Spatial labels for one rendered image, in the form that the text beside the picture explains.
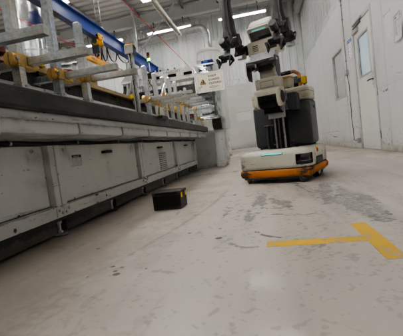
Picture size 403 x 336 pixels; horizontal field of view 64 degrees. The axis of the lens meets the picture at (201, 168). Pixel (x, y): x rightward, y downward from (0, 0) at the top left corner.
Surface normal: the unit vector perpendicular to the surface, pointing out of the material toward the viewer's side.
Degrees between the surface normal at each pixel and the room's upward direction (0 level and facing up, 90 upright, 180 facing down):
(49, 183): 90
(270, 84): 98
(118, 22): 90
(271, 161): 90
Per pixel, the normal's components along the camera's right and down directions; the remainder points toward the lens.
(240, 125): -0.18, 0.09
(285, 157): -0.55, 0.12
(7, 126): 0.97, -0.11
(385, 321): -0.12, -0.99
